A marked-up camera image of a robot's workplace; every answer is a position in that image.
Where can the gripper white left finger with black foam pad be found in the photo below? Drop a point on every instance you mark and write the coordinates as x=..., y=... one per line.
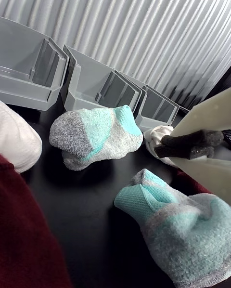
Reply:
x=207, y=114

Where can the white sock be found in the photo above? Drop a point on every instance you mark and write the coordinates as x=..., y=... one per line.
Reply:
x=154, y=136
x=16, y=136

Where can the grey and teal sock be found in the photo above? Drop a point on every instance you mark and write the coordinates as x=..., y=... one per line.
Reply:
x=180, y=232
x=96, y=134

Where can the gripper white right finger with black foam pad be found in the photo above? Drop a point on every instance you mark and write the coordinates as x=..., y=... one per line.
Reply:
x=211, y=174

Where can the grey plastic storage bin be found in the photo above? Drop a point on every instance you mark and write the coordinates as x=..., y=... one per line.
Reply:
x=156, y=109
x=21, y=52
x=89, y=81

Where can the dark red sock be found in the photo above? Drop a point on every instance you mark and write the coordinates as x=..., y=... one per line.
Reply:
x=21, y=220
x=190, y=184

